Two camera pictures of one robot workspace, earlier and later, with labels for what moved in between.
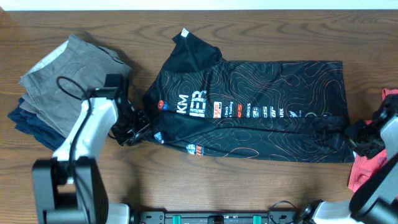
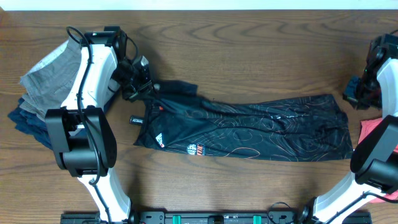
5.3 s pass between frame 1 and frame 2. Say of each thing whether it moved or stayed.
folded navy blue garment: stayed
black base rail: stayed
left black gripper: moved
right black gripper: moved
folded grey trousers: stayed
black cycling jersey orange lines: moved
